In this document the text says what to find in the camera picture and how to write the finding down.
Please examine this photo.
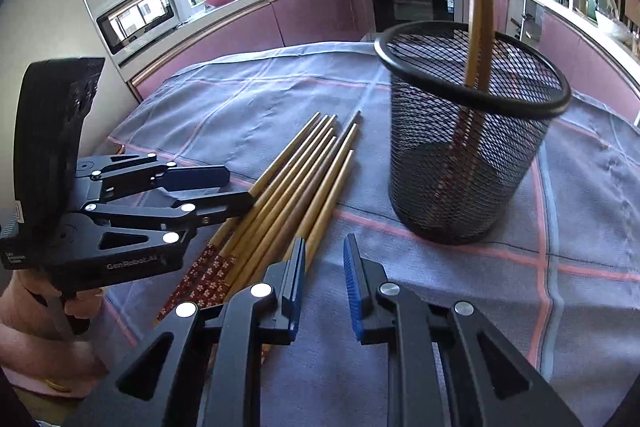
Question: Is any white microwave oven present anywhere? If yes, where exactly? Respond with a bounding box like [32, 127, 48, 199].
[96, 0, 193, 63]

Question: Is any person left hand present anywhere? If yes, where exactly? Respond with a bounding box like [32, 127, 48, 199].
[1, 270, 104, 340]

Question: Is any pink sleeve left forearm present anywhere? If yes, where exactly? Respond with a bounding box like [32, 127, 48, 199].
[1, 324, 107, 399]

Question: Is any black mesh utensil holder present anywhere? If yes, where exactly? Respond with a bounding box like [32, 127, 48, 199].
[374, 20, 572, 245]

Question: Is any purple plaid tablecloth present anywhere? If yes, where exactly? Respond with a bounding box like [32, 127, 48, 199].
[100, 42, 639, 426]

